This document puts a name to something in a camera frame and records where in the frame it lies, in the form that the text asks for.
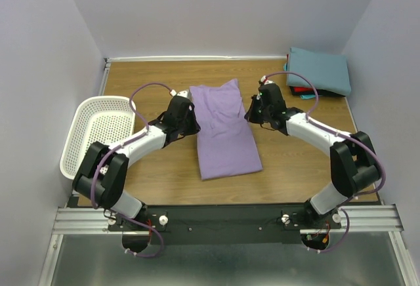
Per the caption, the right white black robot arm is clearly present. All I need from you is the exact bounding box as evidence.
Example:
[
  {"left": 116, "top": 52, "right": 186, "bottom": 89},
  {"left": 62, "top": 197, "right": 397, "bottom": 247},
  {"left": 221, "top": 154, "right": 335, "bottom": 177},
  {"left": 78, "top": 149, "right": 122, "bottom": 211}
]
[{"left": 245, "top": 81, "right": 385, "bottom": 228}]

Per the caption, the folded red t shirt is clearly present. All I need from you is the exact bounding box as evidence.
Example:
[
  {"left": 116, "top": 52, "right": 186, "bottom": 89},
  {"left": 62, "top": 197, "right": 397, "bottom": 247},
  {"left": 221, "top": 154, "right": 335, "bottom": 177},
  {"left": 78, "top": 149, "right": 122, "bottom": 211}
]
[{"left": 291, "top": 87, "right": 314, "bottom": 95}]

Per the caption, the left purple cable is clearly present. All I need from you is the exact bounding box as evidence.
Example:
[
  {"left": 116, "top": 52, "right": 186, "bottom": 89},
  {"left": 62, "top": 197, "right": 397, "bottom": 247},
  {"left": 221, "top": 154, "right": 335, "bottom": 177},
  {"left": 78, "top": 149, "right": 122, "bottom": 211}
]
[{"left": 90, "top": 83, "right": 177, "bottom": 210}]

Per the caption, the white perforated plastic basket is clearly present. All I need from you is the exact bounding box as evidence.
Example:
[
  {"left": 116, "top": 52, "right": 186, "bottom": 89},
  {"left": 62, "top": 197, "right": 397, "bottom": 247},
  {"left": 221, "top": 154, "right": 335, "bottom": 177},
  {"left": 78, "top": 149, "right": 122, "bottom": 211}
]
[{"left": 60, "top": 96, "right": 135, "bottom": 180}]

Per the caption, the purple cable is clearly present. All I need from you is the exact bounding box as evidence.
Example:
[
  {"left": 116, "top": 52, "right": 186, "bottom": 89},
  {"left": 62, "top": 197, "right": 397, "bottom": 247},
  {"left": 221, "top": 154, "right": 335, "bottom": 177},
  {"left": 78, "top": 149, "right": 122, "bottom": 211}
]
[
  {"left": 90, "top": 83, "right": 177, "bottom": 210},
  {"left": 262, "top": 71, "right": 387, "bottom": 205}
]

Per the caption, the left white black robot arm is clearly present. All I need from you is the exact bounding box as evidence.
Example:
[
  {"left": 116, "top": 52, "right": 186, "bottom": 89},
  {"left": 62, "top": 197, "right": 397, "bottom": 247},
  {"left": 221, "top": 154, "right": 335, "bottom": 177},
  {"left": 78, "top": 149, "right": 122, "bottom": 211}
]
[{"left": 72, "top": 91, "right": 200, "bottom": 230}]

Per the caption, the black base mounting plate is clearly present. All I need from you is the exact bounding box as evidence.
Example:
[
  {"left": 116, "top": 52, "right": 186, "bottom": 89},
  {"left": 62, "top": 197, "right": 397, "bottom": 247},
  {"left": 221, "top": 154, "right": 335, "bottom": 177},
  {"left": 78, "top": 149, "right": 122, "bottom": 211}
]
[{"left": 108, "top": 203, "right": 341, "bottom": 251}]

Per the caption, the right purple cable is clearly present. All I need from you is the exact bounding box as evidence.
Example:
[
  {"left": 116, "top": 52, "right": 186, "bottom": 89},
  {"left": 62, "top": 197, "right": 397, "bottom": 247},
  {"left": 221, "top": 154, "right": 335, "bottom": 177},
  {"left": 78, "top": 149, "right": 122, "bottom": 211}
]
[{"left": 262, "top": 71, "right": 387, "bottom": 205}]

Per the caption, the purple t shirt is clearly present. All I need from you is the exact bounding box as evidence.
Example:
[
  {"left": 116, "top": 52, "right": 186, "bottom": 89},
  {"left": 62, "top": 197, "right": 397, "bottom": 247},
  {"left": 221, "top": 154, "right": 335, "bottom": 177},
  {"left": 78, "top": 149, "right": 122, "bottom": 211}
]
[{"left": 190, "top": 79, "right": 263, "bottom": 180}]

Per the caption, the aluminium extrusion rail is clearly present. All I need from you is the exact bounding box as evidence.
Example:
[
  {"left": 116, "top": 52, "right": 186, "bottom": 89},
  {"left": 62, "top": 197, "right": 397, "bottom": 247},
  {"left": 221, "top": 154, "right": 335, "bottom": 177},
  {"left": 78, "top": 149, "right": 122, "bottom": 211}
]
[{"left": 52, "top": 204, "right": 404, "bottom": 235}]

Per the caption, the folded turquoise t shirt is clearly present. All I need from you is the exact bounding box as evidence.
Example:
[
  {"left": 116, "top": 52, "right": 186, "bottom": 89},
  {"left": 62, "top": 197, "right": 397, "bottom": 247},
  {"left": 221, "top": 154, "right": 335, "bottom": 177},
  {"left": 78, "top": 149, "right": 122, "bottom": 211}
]
[{"left": 283, "top": 62, "right": 321, "bottom": 100}]

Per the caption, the folded teal t shirt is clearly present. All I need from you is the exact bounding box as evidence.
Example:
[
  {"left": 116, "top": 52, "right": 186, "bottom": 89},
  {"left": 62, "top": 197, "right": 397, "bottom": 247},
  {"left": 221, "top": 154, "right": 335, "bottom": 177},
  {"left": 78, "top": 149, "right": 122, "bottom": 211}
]
[{"left": 285, "top": 47, "right": 351, "bottom": 96}]

